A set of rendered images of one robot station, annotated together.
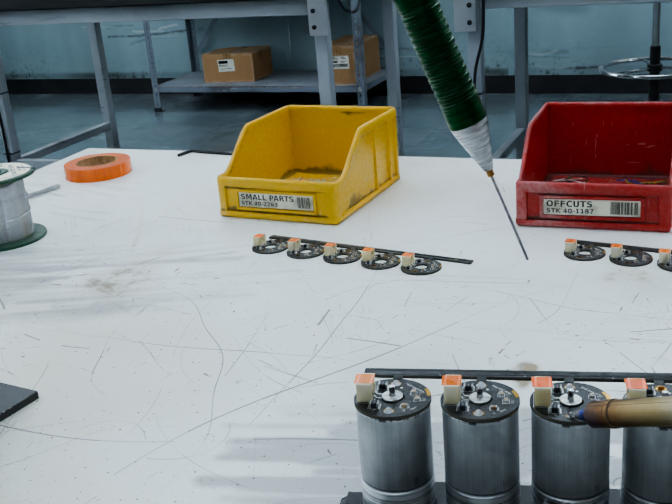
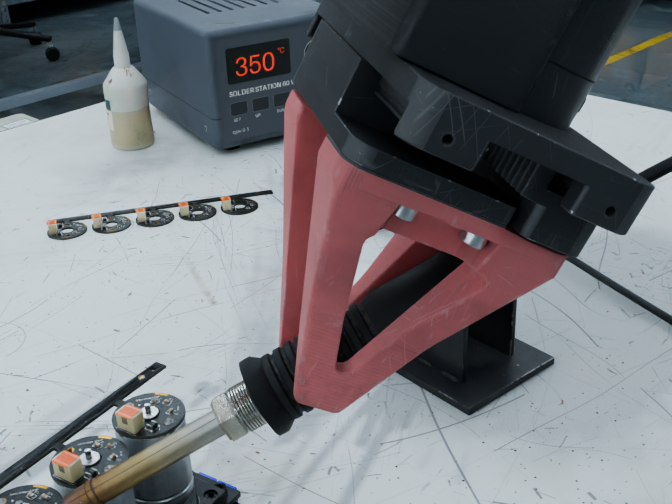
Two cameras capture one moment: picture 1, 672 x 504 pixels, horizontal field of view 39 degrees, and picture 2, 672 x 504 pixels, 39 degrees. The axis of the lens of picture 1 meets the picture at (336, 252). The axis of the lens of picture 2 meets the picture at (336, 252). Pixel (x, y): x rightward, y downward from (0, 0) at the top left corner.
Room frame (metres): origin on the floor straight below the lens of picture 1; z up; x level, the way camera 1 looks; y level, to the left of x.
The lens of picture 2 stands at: (0.09, 0.10, 1.01)
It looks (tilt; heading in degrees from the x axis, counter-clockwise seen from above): 27 degrees down; 291
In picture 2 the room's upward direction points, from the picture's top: 2 degrees counter-clockwise
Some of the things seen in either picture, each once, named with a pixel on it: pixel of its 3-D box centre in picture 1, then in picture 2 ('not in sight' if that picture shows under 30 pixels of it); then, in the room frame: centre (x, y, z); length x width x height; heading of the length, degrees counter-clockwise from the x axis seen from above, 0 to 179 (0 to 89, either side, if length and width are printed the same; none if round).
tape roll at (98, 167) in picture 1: (97, 167); not in sight; (0.84, 0.21, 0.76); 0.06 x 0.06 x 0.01
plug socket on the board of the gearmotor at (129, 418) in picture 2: not in sight; (131, 418); (0.25, -0.12, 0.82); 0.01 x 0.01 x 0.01; 78
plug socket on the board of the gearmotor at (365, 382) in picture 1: (368, 387); not in sight; (0.27, -0.01, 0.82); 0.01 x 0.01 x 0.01; 78
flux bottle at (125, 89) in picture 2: not in sight; (124, 82); (0.49, -0.51, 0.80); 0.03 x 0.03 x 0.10
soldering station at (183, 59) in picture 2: not in sight; (238, 62); (0.43, -0.58, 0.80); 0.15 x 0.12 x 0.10; 141
